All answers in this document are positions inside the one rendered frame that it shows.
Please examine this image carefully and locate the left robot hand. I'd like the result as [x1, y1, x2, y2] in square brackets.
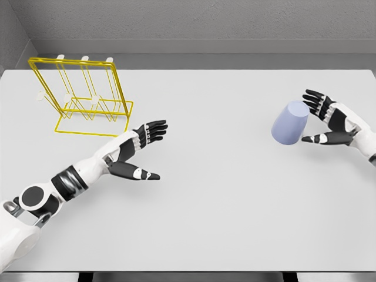
[99, 119, 169, 181]

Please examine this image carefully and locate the yellow wire cup holder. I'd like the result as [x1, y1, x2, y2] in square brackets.
[28, 54, 135, 138]

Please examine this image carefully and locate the lavender cup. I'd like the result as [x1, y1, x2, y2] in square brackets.
[270, 100, 310, 146]

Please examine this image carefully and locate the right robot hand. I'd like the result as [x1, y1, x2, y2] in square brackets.
[301, 89, 368, 147]

